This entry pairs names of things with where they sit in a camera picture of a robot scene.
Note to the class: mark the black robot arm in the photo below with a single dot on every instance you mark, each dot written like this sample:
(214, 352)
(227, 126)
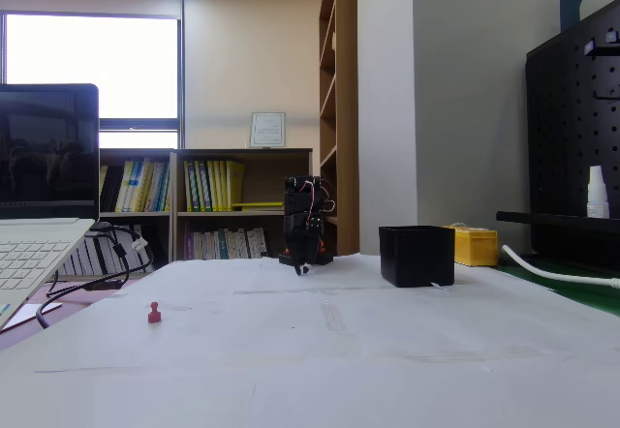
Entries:
(300, 195)

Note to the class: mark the framed certificate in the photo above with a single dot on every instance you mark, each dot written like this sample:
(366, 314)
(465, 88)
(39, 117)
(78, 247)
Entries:
(268, 130)

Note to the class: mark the white laptop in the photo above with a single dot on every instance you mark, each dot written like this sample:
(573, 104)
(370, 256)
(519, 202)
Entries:
(43, 166)

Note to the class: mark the small red pawn piece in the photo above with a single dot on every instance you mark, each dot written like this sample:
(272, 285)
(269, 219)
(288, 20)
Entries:
(154, 315)

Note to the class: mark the black pegboard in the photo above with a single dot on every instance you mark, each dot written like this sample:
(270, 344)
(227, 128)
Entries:
(571, 147)

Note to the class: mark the window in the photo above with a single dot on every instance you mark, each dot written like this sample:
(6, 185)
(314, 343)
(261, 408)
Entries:
(92, 65)

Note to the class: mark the white paper sheet cover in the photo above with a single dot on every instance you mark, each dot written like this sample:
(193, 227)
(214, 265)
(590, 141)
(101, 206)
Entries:
(310, 350)

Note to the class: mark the white card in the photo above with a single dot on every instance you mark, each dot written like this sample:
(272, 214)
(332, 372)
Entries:
(29, 314)

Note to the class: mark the black square container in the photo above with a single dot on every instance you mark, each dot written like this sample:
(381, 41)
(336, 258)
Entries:
(416, 256)

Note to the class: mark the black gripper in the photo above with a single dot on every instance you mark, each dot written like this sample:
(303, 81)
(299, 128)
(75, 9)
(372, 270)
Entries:
(299, 242)

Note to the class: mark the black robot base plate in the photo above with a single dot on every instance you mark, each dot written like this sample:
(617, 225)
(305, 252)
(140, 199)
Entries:
(324, 259)

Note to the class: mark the green desk mat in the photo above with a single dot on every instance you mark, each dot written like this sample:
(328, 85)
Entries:
(581, 292)

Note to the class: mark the yellow box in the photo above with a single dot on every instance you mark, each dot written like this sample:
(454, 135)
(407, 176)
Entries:
(477, 249)

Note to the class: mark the tall wooden bookshelf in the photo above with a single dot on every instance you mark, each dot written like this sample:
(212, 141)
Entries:
(341, 108)

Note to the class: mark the white plug connector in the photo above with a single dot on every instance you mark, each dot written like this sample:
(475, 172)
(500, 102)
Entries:
(139, 244)

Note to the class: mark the flat-lying yellow book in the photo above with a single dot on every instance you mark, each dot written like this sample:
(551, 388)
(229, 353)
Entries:
(257, 205)

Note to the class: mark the white plastic bottle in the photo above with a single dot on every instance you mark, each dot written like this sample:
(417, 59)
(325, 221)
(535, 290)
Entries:
(598, 195)

